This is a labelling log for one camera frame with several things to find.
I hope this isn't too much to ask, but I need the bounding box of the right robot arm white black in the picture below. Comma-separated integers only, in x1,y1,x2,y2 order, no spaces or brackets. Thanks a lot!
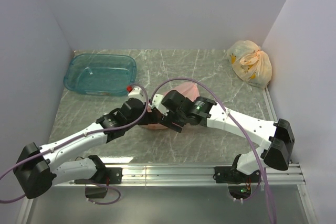
151,90,295,185

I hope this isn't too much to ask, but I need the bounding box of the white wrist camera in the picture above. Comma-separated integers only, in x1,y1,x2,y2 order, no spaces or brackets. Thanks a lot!
127,86,145,103
149,94,169,116

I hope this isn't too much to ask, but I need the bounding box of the black box under rail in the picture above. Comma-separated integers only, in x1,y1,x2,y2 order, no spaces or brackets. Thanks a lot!
85,187,108,199

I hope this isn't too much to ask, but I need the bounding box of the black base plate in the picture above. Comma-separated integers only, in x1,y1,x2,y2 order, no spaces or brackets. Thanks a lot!
74,167,123,184
213,166,249,185

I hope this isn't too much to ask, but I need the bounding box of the orange knotted plastic bag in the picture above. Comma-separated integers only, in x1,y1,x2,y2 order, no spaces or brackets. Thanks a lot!
226,40,272,89

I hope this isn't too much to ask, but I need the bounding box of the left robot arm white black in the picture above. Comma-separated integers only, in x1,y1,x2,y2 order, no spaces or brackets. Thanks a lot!
13,98,162,199

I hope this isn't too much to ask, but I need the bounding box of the pink plastic bag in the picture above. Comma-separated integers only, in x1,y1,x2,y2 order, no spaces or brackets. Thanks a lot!
142,82,200,130

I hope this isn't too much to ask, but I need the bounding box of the aluminium mounting rail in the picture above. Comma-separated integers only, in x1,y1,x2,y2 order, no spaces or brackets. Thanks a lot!
53,161,306,187

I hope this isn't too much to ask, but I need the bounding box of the purple cable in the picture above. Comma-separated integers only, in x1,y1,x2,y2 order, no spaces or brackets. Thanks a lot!
151,77,278,224
0,83,149,204

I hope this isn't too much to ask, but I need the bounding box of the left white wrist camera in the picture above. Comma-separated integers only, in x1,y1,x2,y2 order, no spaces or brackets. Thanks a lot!
127,86,145,103

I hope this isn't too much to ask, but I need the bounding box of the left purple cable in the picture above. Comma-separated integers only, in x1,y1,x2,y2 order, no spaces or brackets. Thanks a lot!
0,83,149,204

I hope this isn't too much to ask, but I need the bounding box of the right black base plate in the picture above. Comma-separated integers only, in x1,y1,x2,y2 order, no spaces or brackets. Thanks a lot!
213,166,249,185

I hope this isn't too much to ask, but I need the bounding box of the teal transparent plastic basin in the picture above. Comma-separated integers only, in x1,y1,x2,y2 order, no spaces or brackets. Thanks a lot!
64,54,137,97

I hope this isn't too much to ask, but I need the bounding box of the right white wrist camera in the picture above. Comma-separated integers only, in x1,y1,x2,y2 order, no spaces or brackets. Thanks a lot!
149,94,169,116

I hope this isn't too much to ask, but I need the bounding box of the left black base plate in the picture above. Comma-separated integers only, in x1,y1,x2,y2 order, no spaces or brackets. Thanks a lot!
74,167,123,184

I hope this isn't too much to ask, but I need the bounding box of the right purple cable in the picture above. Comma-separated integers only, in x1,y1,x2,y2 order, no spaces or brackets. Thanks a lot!
151,77,278,224

